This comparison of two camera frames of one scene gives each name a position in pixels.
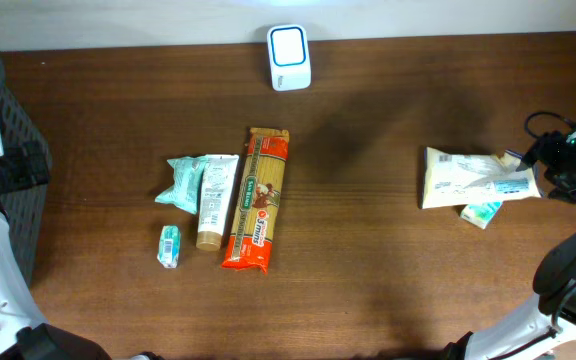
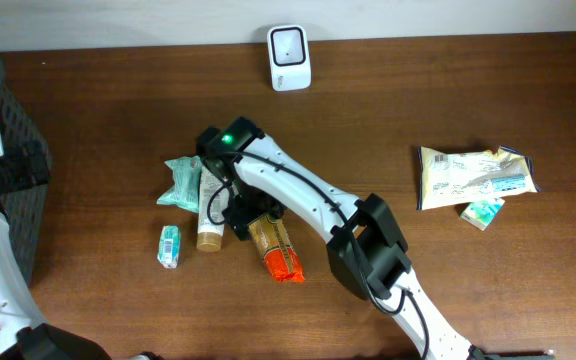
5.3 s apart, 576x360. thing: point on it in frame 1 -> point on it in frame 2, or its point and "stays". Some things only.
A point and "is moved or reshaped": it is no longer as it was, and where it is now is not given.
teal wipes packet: x=183 y=191 stays
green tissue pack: x=481 y=214 stays
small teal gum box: x=169 y=246 stays
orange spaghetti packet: x=259 y=199 is moved or reshaped
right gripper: x=571 y=187 -> x=240 y=216
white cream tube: x=218 y=188 stays
